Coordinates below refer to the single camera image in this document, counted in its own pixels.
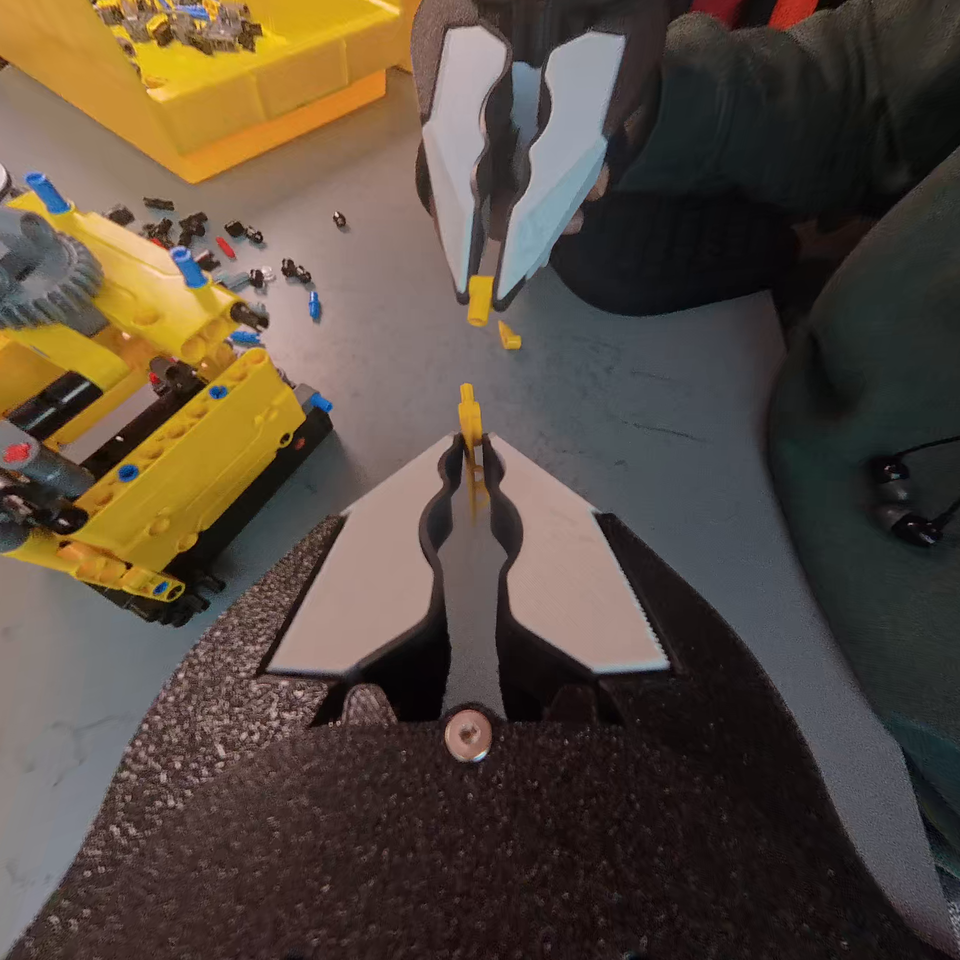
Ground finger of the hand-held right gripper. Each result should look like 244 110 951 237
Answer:
492 32 627 310
420 24 513 305

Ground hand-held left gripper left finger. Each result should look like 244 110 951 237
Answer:
263 432 462 681

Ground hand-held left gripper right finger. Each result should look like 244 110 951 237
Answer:
482 432 672 676

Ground thin yellow lego liftarm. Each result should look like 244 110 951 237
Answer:
456 382 494 520

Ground yellow lego vehicle model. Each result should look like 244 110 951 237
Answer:
0 168 336 630

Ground pile of loose lego pieces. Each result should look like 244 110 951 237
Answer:
101 193 267 264

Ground heap of assorted lego parts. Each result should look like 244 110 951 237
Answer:
90 0 264 57

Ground person's right hand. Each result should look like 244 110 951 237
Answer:
558 153 611 238

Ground black chair armrest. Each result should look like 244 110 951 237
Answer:
551 187 798 318

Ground yellow plastic bin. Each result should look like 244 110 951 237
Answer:
0 0 421 185

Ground person's green sweatshirt torso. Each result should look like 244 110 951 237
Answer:
766 146 960 871

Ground black wired earbuds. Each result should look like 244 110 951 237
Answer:
868 437 960 549

